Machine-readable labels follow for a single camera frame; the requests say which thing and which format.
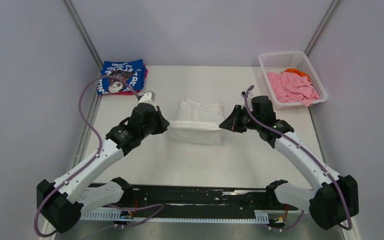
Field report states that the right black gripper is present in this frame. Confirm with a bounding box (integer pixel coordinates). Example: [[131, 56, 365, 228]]
[[219, 105, 262, 134]]

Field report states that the white printed t-shirt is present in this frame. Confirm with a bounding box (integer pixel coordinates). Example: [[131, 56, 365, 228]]
[[167, 98, 225, 146]]

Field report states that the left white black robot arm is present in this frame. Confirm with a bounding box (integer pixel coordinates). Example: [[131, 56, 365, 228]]
[[33, 101, 169, 238]]

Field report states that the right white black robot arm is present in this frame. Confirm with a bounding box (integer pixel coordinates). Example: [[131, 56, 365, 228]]
[[219, 96, 359, 231]]

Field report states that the pink crumpled t-shirt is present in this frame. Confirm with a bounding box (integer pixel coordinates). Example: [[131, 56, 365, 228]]
[[267, 71, 320, 107]]

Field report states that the white plastic basket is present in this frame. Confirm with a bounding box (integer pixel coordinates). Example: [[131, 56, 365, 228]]
[[258, 50, 328, 110]]

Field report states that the blue folded printed t-shirt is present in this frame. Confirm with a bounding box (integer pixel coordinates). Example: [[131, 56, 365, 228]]
[[96, 59, 148, 95]]

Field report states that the orange t-shirt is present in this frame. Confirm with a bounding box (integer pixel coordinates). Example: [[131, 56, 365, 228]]
[[284, 68, 311, 82]]

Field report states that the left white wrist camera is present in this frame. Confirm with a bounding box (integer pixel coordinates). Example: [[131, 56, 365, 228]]
[[138, 91, 157, 109]]

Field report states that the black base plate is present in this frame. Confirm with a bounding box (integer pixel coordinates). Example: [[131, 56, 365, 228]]
[[115, 184, 297, 220]]

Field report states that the white slotted cable duct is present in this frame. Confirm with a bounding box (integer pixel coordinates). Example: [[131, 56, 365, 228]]
[[79, 207, 270, 224]]

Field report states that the right corner aluminium post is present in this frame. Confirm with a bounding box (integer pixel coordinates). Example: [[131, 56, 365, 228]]
[[304, 0, 342, 56]]

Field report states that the corner aluminium post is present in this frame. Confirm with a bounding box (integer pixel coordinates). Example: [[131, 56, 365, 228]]
[[304, 0, 342, 56], [62, 0, 103, 69]]

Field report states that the aluminium frame rail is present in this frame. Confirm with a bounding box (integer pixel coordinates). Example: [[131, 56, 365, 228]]
[[39, 186, 362, 240]]

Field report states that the left corner aluminium post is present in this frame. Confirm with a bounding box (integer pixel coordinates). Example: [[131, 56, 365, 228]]
[[62, 0, 103, 69]]

